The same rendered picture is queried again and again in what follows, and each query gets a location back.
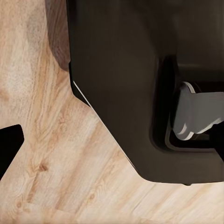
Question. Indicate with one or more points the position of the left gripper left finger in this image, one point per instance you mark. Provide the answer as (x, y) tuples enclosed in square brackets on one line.
[(11, 140)]

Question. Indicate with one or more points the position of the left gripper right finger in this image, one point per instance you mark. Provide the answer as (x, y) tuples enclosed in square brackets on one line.
[(217, 139)]

